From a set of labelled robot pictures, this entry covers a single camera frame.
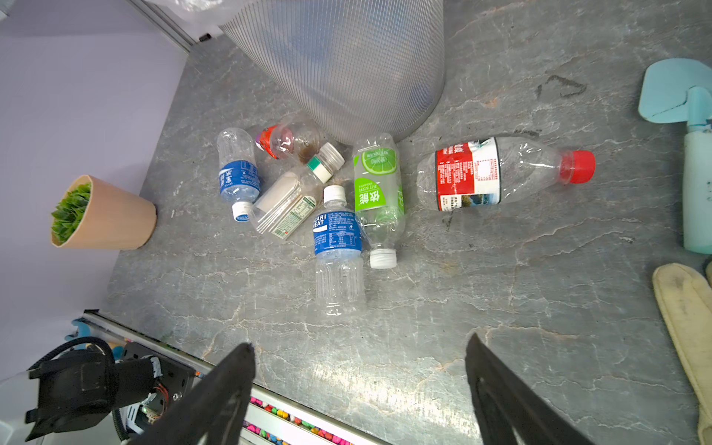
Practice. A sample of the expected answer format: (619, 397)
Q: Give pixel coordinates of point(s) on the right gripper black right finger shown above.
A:
(506, 408)

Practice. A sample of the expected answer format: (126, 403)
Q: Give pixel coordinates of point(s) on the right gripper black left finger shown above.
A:
(214, 411)

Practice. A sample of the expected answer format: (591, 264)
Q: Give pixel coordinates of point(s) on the blue pocari label bottle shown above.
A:
(338, 249)

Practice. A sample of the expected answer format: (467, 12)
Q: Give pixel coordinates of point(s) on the clear bottle green band cap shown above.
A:
(295, 195)

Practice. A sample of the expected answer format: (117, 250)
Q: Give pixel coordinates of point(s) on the red label clear bottle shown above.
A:
(497, 170)

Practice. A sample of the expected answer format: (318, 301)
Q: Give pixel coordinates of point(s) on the green label clear bottle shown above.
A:
(378, 198)

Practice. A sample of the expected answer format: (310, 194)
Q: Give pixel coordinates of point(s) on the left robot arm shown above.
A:
(81, 383)

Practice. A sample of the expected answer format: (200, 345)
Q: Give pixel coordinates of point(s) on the grey mesh waste bin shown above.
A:
(357, 68)

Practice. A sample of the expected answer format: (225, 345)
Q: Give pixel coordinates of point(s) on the beige work glove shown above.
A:
(683, 296)

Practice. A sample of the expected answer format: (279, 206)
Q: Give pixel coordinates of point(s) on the blue label bottle white cap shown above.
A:
(239, 181)

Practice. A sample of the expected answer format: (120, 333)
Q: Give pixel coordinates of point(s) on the potted green plant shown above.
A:
(95, 215)

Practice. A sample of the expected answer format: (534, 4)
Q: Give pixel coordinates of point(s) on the small red label purple cap bottle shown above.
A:
(292, 141)

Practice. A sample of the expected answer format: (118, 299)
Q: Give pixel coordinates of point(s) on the light blue garden trowel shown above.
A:
(675, 91)

